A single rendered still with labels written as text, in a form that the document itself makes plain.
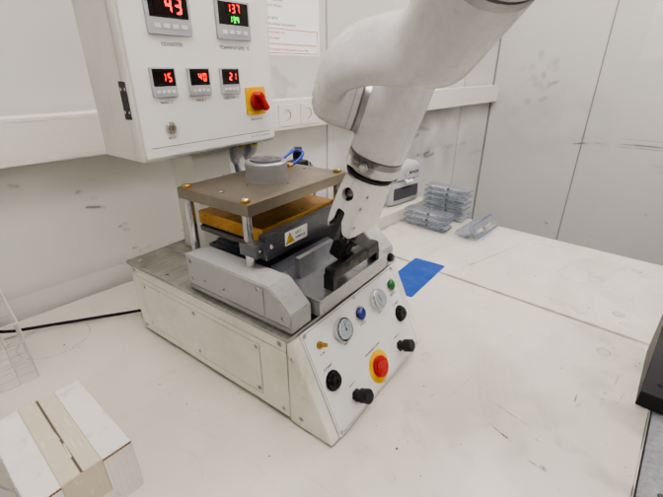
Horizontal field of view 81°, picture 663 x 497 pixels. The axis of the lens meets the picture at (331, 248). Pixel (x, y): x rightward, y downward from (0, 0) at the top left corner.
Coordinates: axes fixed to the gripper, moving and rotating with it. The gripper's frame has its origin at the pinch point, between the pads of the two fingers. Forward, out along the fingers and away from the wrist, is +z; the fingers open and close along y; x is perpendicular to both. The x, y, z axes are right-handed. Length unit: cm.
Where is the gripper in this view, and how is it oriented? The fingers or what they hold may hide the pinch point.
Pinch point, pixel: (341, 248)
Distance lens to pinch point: 69.0
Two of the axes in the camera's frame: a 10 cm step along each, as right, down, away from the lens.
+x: -7.6, -5.4, 3.6
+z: -2.8, 7.7, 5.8
